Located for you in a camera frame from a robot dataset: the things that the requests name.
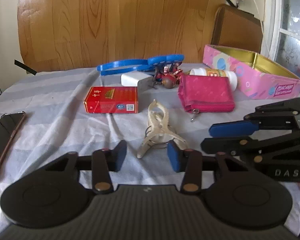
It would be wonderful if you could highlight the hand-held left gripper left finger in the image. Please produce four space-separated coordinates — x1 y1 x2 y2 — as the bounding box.
41 140 127 195

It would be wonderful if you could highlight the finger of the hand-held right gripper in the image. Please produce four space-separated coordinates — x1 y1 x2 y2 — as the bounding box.
200 128 300 167
209 97 300 138

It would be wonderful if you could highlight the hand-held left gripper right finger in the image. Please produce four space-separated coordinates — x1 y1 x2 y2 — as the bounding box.
167 141 253 195

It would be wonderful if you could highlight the cream plastic spring clip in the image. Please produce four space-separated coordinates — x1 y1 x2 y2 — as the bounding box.
137 99 188 159

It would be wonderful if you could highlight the pink fabric wallet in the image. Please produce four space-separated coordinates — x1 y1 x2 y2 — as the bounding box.
178 75 235 122

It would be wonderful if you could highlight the pink tin box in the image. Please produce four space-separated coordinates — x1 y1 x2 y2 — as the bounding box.
203 44 300 100

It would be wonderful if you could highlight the red cigarette box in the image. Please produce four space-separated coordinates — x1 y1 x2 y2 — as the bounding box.
84 86 138 114

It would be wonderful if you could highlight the white pill bottle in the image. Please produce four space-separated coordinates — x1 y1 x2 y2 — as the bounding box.
189 68 238 90

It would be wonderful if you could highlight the red ornament keychain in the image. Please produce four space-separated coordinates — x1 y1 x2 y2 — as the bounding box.
150 64 184 90

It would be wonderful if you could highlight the blue plastic headband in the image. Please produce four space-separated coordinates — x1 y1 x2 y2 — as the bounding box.
101 64 156 77
97 59 150 72

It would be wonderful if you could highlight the blue dotted hair clip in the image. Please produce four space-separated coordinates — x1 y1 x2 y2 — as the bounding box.
147 54 185 67

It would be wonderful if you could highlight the striped grey bed sheet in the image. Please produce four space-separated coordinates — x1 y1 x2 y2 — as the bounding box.
0 62 300 233

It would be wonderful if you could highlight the white power adapter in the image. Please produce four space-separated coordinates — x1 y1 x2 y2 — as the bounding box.
121 73 155 92

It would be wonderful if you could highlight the black smartphone rose gold case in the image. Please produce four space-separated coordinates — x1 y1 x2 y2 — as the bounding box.
0 112 25 183

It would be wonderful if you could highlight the black tape strip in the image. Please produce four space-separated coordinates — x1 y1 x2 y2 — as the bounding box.
14 59 37 75

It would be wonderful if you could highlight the wooden headboard panel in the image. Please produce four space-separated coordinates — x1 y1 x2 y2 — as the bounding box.
17 0 228 74

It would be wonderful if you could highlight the white window frame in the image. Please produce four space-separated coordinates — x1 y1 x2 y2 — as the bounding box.
262 0 300 85

